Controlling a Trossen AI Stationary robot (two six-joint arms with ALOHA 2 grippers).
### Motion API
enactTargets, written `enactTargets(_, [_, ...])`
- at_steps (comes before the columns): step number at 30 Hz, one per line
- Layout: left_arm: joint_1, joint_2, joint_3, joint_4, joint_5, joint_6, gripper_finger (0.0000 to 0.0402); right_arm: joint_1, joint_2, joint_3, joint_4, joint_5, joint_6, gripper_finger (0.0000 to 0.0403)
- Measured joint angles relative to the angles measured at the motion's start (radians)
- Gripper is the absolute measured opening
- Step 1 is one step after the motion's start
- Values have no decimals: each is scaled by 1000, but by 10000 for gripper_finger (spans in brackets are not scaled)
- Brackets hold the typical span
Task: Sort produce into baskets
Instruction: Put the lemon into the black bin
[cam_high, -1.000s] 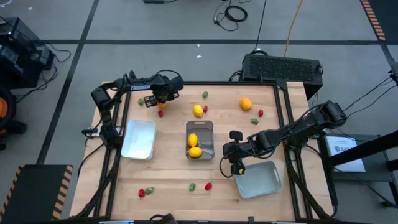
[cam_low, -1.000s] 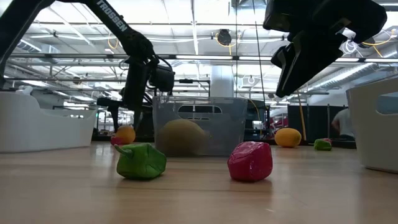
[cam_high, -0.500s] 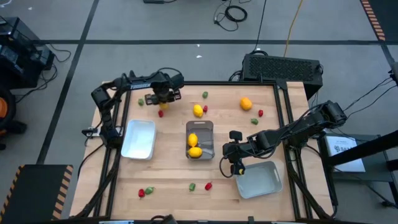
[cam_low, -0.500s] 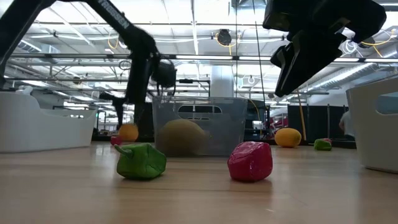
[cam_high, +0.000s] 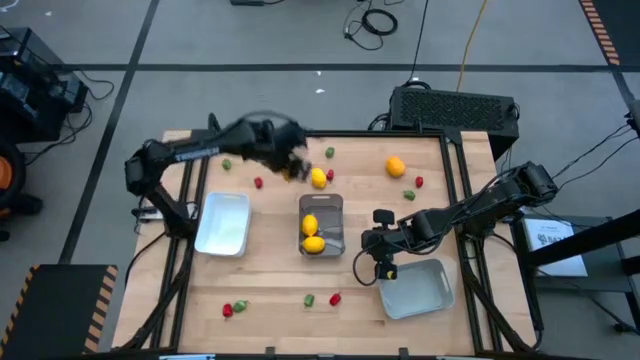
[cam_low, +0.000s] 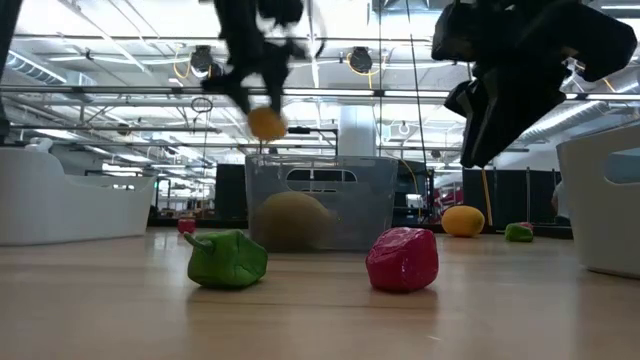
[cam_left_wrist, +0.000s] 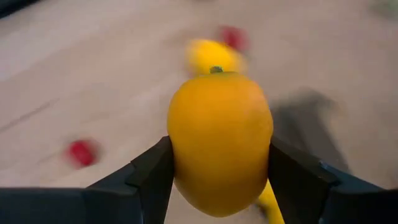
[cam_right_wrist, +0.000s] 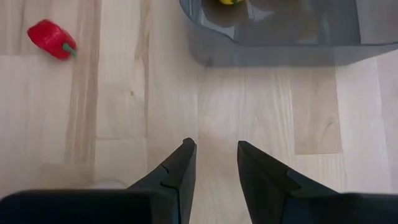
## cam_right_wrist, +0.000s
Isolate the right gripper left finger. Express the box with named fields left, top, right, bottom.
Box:
left=127, top=138, right=198, bottom=224

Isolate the red toy pepper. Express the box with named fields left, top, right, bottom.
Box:
left=27, top=19, right=78, bottom=61

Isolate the grey translucent plastic basket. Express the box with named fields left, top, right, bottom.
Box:
left=178, top=0, right=398, bottom=68

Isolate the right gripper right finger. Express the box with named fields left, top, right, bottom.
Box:
left=237, top=140, right=340, bottom=224

